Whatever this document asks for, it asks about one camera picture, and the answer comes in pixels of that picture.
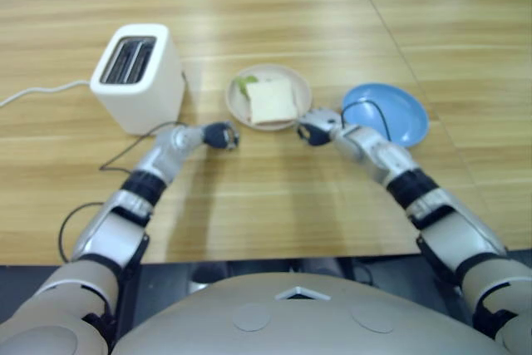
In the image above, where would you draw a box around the bread slice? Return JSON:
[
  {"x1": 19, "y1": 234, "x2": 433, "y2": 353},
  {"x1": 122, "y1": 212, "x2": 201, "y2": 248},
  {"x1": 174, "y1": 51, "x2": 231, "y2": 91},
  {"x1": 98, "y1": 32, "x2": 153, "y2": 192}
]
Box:
[
  {"x1": 244, "y1": 78, "x2": 299, "y2": 126},
  {"x1": 239, "y1": 92, "x2": 294, "y2": 131}
]

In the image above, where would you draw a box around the robot body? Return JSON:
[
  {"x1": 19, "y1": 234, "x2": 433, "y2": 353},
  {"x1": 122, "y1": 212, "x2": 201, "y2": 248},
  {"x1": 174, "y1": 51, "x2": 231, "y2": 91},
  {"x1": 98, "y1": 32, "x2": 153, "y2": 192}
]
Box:
[{"x1": 111, "y1": 272, "x2": 510, "y2": 355}]

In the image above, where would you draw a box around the white cord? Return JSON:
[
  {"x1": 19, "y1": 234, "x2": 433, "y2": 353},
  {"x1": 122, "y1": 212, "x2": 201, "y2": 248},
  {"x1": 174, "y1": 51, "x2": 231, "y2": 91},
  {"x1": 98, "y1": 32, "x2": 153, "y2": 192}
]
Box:
[{"x1": 0, "y1": 80, "x2": 91, "y2": 108}]

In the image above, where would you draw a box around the beige plate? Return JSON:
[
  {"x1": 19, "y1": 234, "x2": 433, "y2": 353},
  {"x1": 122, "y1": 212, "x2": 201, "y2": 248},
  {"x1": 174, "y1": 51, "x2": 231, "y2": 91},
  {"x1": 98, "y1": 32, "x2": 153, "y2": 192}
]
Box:
[{"x1": 224, "y1": 64, "x2": 313, "y2": 132}]

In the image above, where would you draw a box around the green lettuce leaf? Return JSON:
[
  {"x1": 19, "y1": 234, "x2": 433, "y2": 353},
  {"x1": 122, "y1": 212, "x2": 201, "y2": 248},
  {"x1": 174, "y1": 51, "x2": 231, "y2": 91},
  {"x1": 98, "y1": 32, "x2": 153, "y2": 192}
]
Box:
[{"x1": 234, "y1": 75, "x2": 259, "y2": 96}]

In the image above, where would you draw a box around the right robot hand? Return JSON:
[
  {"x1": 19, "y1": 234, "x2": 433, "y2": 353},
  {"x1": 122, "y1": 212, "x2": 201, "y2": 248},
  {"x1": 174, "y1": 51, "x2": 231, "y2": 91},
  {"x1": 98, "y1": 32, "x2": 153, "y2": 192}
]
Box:
[{"x1": 294, "y1": 106, "x2": 342, "y2": 147}]

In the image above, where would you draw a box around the blue plate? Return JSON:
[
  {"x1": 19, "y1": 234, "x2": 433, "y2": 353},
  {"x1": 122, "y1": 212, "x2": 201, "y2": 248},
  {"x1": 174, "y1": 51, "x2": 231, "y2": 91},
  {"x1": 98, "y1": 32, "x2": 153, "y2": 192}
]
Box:
[{"x1": 341, "y1": 82, "x2": 430, "y2": 149}]

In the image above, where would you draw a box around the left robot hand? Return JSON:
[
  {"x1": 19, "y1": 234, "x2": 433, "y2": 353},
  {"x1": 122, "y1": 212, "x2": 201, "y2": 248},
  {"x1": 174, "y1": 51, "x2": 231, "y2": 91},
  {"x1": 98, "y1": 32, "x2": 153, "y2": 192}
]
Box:
[{"x1": 200, "y1": 121, "x2": 242, "y2": 151}]

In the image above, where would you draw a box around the cream toaster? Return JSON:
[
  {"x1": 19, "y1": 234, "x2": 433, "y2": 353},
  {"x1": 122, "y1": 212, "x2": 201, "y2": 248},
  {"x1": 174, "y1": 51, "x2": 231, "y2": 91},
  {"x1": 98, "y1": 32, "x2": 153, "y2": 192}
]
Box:
[{"x1": 89, "y1": 23, "x2": 186, "y2": 136}]

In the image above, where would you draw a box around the black cable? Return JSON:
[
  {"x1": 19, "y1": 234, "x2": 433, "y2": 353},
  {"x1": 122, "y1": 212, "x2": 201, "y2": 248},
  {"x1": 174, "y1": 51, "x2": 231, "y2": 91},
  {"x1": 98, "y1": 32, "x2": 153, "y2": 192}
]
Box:
[
  {"x1": 57, "y1": 121, "x2": 188, "y2": 264},
  {"x1": 340, "y1": 100, "x2": 393, "y2": 141}
]

